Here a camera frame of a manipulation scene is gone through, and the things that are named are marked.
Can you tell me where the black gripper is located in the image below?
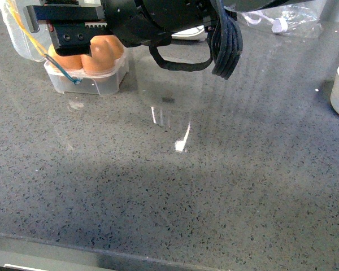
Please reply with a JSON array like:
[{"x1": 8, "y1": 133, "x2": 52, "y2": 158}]
[{"x1": 23, "y1": 1, "x2": 215, "y2": 56}]

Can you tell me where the brown egg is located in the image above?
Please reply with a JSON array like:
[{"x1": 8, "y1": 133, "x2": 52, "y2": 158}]
[{"x1": 81, "y1": 45, "x2": 115, "y2": 75}]

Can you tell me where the brown egg front left box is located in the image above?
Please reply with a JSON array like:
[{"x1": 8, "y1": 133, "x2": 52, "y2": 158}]
[{"x1": 48, "y1": 44, "x2": 82, "y2": 70}]

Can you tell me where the brown egg box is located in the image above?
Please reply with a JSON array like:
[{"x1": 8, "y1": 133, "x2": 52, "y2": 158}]
[
  {"x1": 91, "y1": 35, "x2": 124, "y2": 59},
  {"x1": 48, "y1": 44, "x2": 82, "y2": 70}
]

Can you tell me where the brown egg back right box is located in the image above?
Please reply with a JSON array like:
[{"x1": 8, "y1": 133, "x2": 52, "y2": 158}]
[{"x1": 91, "y1": 35, "x2": 124, "y2": 59}]

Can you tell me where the clear plastic egg box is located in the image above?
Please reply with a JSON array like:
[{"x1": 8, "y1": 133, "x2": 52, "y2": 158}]
[{"x1": 0, "y1": 1, "x2": 129, "y2": 95}]

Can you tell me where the white Joyoung soymilk maker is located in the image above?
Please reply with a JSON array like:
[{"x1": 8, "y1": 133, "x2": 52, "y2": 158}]
[{"x1": 172, "y1": 25, "x2": 207, "y2": 41}]

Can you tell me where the clear plastic bag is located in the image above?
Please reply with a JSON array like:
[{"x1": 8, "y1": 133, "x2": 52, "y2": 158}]
[{"x1": 238, "y1": 1, "x2": 322, "y2": 38}]

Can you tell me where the black cable bundle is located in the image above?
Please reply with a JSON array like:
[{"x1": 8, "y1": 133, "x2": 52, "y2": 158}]
[{"x1": 149, "y1": 0, "x2": 244, "y2": 81}]

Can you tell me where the white power cable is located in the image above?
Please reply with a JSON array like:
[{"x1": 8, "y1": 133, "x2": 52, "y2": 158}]
[{"x1": 241, "y1": 11, "x2": 289, "y2": 34}]

